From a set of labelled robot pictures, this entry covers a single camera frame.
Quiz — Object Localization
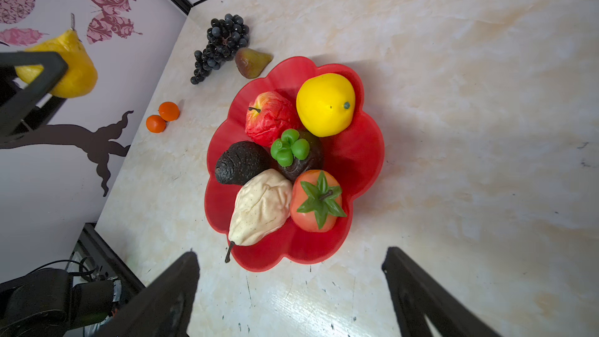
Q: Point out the red strawberry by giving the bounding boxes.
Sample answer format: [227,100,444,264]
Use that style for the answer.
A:
[290,169,348,232]

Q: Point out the dark grape bunch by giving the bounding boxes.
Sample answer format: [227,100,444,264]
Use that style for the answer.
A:
[190,13,250,85]

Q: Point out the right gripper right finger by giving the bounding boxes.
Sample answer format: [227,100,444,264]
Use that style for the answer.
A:
[382,247,499,337]

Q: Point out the brown green fig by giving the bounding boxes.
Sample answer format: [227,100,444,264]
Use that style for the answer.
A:
[235,48,273,79]

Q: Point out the dark mangosteen green leaves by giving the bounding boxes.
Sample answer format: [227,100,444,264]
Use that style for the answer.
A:
[270,129,324,182]

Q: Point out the small yellow fruit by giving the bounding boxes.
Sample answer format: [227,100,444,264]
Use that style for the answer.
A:
[15,12,99,100]

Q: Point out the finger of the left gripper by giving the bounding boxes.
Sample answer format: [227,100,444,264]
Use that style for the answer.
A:
[1,51,68,138]

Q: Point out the orange tangerine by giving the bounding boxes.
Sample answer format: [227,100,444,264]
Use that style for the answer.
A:
[158,101,180,122]
[145,115,167,134]

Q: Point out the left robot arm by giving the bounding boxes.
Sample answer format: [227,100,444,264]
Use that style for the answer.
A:
[1,51,123,336]

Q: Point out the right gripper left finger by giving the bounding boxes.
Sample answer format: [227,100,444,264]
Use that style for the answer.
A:
[95,251,200,337]

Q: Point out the cream white pear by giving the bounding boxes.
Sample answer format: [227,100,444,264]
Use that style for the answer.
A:
[225,168,293,263]

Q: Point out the yellow lemon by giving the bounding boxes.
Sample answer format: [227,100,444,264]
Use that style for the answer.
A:
[296,73,356,137]

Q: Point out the dark avocado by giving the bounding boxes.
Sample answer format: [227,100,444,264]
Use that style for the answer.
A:
[215,140,271,186]

